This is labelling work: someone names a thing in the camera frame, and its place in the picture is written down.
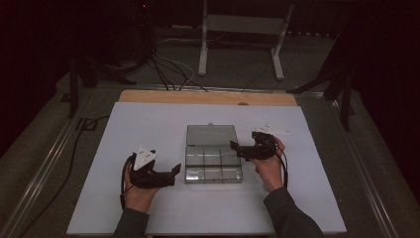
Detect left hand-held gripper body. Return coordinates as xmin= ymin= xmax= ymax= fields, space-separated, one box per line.
xmin=129 ymin=145 xmax=176 ymax=189

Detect dark equipment with red light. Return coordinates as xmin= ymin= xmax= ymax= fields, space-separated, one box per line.
xmin=132 ymin=0 xmax=156 ymax=63

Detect clear plastic compartment box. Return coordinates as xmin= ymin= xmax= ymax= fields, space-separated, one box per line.
xmin=183 ymin=122 xmax=245 ymax=185

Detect person's right hand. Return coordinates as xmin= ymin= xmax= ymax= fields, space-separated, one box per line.
xmin=252 ymin=136 xmax=286 ymax=194

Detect white table mat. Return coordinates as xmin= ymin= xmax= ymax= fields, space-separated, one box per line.
xmin=65 ymin=101 xmax=348 ymax=236

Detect black floor cables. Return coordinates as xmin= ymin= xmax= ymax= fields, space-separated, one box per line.
xmin=150 ymin=49 xmax=209 ymax=92

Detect white floor cable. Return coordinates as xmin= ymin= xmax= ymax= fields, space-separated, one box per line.
xmin=153 ymin=53 xmax=196 ymax=91

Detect black tripod stand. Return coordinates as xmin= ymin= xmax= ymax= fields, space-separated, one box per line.
xmin=286 ymin=33 xmax=357 ymax=132
xmin=67 ymin=59 xmax=137 ymax=119

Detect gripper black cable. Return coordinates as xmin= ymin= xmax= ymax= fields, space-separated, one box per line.
xmin=119 ymin=153 xmax=137 ymax=211
xmin=275 ymin=145 xmax=289 ymax=189

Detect long black cable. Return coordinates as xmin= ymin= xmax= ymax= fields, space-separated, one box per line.
xmin=19 ymin=114 xmax=111 ymax=238

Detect person's left hand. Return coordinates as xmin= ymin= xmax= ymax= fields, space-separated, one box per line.
xmin=124 ymin=158 xmax=161 ymax=213

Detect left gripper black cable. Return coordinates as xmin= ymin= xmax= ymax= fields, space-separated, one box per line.
xmin=119 ymin=153 xmax=137 ymax=211

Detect white metal stand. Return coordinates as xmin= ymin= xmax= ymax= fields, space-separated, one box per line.
xmin=197 ymin=0 xmax=295 ymax=81

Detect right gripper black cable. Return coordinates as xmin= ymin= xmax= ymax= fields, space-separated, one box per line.
xmin=275 ymin=145 xmax=289 ymax=189

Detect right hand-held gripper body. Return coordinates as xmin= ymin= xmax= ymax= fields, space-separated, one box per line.
xmin=241 ymin=124 xmax=291 ymax=162

